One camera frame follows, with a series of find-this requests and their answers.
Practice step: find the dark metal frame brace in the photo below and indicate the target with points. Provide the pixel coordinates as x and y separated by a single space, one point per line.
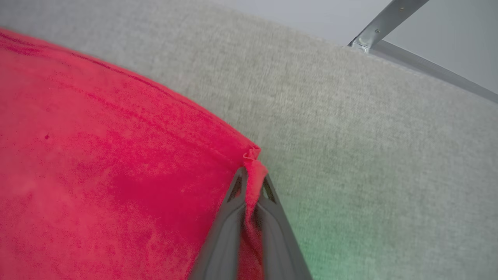
385 21

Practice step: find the grey metal frame rail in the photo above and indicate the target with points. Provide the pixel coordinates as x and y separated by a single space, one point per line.
435 69

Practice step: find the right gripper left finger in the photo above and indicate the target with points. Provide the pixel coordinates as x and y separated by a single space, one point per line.
223 241

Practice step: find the grey fabric sofa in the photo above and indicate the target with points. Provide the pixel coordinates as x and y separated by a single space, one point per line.
369 136

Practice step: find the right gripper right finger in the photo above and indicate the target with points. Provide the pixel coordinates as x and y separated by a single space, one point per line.
280 241

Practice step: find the red and white jersey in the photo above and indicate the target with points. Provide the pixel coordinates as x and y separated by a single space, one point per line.
97 175

